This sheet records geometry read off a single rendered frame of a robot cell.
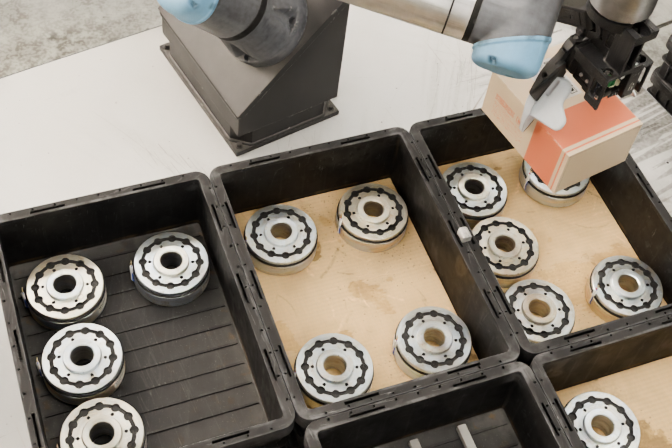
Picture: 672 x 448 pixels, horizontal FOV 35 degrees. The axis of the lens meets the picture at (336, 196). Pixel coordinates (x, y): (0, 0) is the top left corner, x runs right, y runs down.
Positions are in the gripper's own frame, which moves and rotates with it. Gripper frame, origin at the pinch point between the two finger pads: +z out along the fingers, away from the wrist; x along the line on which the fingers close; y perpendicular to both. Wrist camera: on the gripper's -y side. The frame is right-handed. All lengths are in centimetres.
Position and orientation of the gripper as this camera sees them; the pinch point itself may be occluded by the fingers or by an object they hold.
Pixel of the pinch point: (562, 108)
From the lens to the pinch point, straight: 142.3
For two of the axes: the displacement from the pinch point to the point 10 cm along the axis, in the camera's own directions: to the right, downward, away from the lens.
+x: 8.6, -3.6, 3.7
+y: 5.1, 7.2, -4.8
